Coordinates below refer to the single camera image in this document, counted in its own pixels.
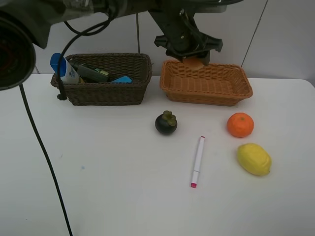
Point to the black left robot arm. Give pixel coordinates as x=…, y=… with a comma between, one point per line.
x=25, y=24

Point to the orange tangerine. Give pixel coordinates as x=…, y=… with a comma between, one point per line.
x=240, y=125

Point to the blue whiteboard eraser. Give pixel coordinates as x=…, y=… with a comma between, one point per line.
x=123, y=79

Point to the dark purple mangosteen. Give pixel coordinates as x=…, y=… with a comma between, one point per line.
x=166, y=123

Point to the dark brown wicker basket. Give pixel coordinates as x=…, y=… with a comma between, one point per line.
x=89, y=93

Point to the white blue-capped shampoo bottle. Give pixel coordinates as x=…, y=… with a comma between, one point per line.
x=67, y=73

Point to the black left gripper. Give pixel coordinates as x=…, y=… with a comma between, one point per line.
x=181, y=38

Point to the orange wicker basket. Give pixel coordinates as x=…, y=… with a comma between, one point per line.
x=215, y=84

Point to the red orange peach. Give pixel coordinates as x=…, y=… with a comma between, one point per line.
x=193, y=63

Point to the yellow lemon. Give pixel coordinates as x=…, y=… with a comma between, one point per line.
x=254, y=159

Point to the white pink-capped marker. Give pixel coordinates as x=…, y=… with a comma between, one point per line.
x=197, y=162

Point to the dark green rectangular bottle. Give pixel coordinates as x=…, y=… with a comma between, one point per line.
x=90, y=72

